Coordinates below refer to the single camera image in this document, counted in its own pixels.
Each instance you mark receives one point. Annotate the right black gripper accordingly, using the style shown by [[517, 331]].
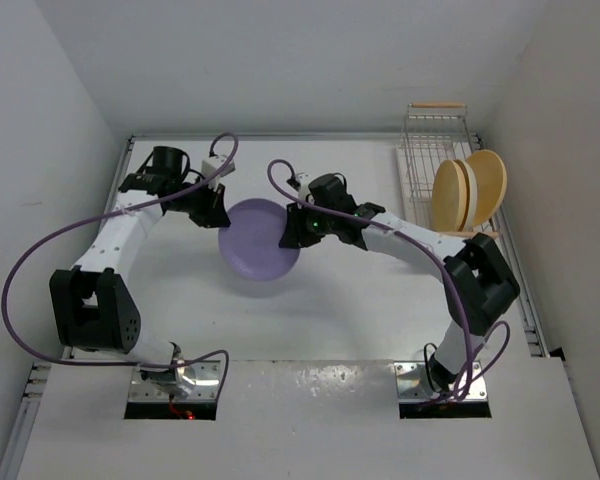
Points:
[[296, 234]]

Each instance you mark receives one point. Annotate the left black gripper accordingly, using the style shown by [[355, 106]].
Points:
[[214, 212]]

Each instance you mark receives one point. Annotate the purple plate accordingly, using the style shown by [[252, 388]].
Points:
[[250, 245]]

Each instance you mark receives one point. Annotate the yellow plate front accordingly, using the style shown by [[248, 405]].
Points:
[[449, 197]]

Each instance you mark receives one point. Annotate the yellow plate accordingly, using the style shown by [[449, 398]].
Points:
[[491, 177], [449, 197]]

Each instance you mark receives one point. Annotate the cream white plate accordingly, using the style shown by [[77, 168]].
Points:
[[472, 194]]

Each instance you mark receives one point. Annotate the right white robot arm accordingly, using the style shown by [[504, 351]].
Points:
[[476, 281]]

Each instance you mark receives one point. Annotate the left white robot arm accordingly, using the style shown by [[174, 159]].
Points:
[[93, 308]]

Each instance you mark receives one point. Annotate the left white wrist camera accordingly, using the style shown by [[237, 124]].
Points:
[[211, 164]]

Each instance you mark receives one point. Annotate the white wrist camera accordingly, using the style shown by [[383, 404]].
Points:
[[300, 184], [211, 164]]

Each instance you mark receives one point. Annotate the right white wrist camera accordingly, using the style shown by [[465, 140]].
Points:
[[300, 184]]

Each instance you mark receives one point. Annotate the wire dish rack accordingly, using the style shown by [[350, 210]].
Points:
[[445, 123]]

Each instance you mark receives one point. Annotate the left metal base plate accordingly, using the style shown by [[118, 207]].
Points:
[[195, 383]]

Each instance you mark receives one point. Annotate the metal base plate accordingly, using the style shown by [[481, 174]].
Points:
[[195, 383], [413, 387]]

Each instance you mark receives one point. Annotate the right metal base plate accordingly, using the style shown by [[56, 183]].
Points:
[[413, 387]]

